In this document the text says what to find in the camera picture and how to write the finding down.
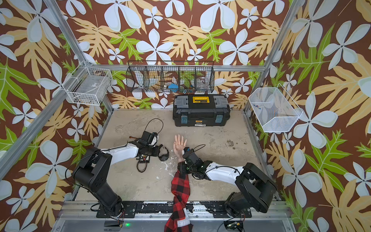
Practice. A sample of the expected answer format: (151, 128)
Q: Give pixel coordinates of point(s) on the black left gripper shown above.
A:
(157, 152)

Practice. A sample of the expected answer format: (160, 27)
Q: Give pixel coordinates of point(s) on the red plaid sleeve forearm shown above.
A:
(179, 220)

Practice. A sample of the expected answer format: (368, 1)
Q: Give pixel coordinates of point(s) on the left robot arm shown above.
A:
(92, 171)

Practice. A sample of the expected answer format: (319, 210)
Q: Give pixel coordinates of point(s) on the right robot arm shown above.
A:
(256, 189)

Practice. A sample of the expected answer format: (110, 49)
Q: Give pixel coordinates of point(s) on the pale mannequin hand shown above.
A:
(179, 145)

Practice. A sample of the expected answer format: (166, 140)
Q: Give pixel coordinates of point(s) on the black parallel charging board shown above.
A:
(141, 160)

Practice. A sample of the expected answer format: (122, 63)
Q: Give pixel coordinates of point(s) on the black deli toolbox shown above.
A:
(198, 110)

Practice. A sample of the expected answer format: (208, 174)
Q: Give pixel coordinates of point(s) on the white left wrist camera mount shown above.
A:
(149, 139)

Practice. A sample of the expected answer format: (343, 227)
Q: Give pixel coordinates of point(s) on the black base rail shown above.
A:
(194, 209)

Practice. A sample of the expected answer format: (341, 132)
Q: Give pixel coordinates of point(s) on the black wire basket rear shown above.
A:
(171, 76)

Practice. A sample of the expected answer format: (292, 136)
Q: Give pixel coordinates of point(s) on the white wire basket left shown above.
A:
(88, 84)

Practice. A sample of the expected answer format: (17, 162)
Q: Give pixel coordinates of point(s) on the white wire basket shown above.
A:
(275, 109)
(88, 84)

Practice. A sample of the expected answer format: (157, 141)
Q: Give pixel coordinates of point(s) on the white wire basket right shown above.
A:
(275, 109)

